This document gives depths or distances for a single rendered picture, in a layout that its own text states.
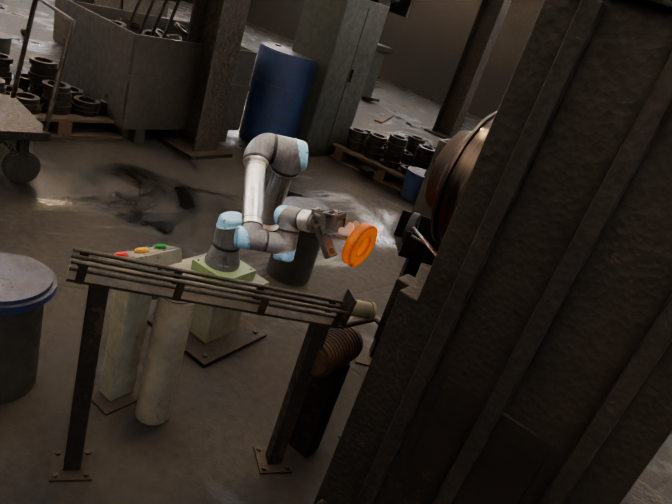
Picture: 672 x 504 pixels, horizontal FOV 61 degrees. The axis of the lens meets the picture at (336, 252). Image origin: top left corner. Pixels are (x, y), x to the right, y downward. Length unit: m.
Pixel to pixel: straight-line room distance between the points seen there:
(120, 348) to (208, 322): 0.53
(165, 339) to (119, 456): 0.41
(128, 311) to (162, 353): 0.18
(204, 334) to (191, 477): 0.72
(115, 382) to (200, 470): 0.44
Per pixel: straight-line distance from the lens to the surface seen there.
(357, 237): 1.80
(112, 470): 2.06
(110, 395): 2.25
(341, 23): 5.36
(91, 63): 4.99
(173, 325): 1.93
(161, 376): 2.06
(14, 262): 2.17
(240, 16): 4.73
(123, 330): 2.07
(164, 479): 2.05
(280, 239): 2.00
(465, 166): 1.73
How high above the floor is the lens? 1.54
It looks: 24 degrees down
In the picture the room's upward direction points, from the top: 19 degrees clockwise
